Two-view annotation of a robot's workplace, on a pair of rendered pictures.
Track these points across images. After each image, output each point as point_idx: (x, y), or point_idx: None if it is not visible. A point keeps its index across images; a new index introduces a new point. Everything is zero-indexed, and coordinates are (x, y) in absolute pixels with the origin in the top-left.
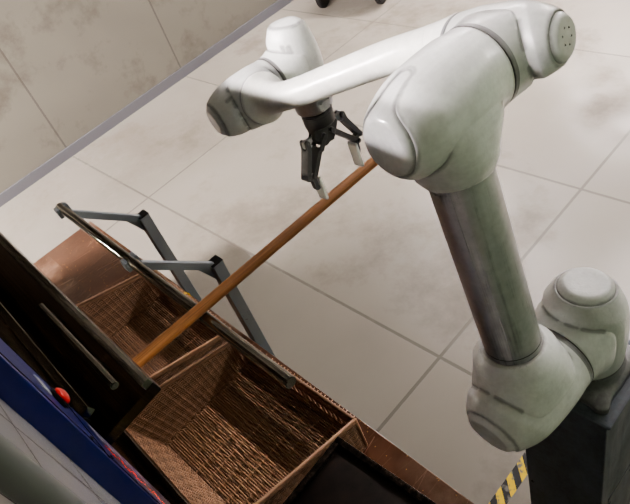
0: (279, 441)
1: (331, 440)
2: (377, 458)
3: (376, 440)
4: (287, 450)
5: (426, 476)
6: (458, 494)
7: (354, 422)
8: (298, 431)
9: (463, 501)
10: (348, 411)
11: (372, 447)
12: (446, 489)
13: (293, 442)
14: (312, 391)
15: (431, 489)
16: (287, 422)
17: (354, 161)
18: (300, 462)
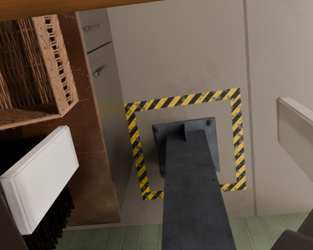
0: (6, 32)
1: (24, 124)
2: (78, 115)
3: (87, 102)
4: (10, 46)
5: (100, 154)
6: (109, 179)
7: (58, 118)
8: (29, 38)
9: (108, 184)
10: (84, 58)
11: (80, 104)
12: (105, 171)
13: (19, 43)
14: (40, 53)
15: (96, 163)
16: (24, 19)
17: (281, 109)
18: (15, 68)
